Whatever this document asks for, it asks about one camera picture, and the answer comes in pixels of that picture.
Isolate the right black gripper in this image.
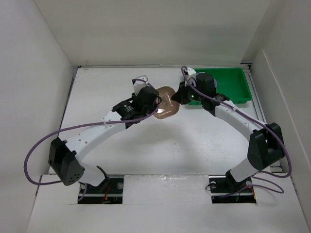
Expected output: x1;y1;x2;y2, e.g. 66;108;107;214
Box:
172;80;205;105

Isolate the brown square panda plate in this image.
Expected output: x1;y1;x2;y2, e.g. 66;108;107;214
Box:
154;86;180;119

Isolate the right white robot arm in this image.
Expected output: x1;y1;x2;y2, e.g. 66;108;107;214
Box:
172;67;288;196

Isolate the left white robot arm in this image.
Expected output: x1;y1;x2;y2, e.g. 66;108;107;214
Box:
49;86;161;193

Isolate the green plastic bin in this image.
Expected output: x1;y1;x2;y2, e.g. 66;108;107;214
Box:
194;67;252;104

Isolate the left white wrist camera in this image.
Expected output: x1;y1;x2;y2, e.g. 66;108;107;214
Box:
132;75;149;96

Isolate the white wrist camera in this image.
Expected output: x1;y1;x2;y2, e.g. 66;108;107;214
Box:
181;67;197;87
132;75;149;96

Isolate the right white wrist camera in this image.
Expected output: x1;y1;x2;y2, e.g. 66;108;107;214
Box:
181;67;197;87

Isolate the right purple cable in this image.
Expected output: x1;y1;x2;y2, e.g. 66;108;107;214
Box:
181;65;292;197

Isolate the purple cable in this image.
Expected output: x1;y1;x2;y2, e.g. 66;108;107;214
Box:
24;79;162;202
181;65;292;197

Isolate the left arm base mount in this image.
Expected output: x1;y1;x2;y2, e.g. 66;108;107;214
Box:
77;175;124;204

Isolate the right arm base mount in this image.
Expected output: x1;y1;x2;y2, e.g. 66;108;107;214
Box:
206;175;257;204

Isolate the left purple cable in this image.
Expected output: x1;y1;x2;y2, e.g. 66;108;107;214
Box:
24;79;162;202

